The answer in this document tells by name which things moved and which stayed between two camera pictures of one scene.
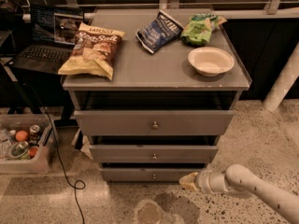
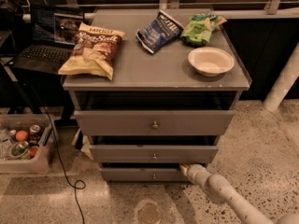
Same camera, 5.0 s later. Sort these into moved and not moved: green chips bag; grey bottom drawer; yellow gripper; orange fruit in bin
Moved: yellow gripper
Not moved: green chips bag; grey bottom drawer; orange fruit in bin
